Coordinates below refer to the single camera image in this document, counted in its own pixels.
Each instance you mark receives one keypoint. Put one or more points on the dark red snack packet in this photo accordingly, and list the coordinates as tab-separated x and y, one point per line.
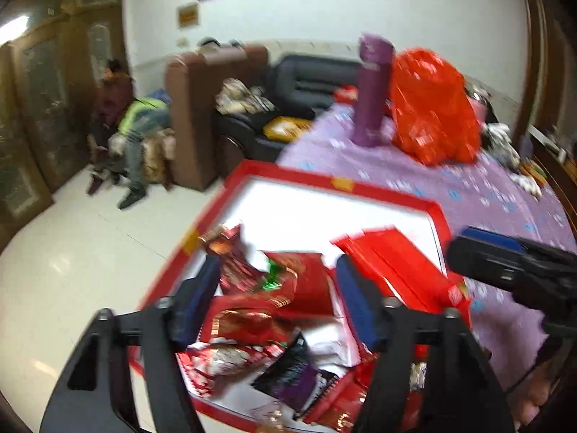
232	257

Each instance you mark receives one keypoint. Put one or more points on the beige patterned cushion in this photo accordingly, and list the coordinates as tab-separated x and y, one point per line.
243	97

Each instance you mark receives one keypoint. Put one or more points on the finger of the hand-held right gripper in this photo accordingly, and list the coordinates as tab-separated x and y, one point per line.
493	237
484	261

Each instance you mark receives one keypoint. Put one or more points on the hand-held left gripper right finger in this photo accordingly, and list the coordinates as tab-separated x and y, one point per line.
360	306

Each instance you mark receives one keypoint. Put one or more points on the small yellow wall plaque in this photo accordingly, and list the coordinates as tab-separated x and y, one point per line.
188	15

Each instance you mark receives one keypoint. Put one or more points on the purple insulated bottle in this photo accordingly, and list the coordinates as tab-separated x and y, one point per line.
372	94

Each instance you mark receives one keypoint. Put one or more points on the person's right hand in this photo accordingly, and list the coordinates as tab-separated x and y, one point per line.
552	388

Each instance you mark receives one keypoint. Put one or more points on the red gold snack packet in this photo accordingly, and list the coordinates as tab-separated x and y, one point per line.
302	282

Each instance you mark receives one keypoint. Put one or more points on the green snack packet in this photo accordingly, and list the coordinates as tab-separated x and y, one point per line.
272	276

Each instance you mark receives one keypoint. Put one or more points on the black purple snack packet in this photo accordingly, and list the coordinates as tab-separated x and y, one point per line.
293	372

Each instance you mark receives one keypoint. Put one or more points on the red and white box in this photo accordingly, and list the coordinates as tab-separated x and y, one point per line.
293	207

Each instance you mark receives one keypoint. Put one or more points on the small red packet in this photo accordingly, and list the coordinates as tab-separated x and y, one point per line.
348	94

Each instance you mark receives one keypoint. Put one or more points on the wooden glass door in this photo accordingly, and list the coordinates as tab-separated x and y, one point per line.
54	99

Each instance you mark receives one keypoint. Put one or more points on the brown leather sofa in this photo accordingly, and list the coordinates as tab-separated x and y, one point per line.
198	112

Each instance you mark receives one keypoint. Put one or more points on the black leather sofa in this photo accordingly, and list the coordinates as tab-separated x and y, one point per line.
306	81

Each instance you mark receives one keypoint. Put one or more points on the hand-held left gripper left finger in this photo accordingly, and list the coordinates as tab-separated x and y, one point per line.
200	297

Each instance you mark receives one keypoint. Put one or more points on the yellow packet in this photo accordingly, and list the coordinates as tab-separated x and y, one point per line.
286	127

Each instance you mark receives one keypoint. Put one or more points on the large red snack packet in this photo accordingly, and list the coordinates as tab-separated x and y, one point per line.
396	261

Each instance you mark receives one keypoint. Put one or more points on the purple floral tablecloth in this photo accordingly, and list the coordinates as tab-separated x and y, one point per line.
487	189

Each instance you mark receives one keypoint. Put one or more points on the red plastic bag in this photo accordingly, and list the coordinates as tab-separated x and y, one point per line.
432	103

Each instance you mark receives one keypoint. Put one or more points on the white work glove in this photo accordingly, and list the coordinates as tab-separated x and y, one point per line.
528	183
496	137

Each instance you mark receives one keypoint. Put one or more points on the red white snack packet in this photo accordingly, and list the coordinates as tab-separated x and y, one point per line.
225	363

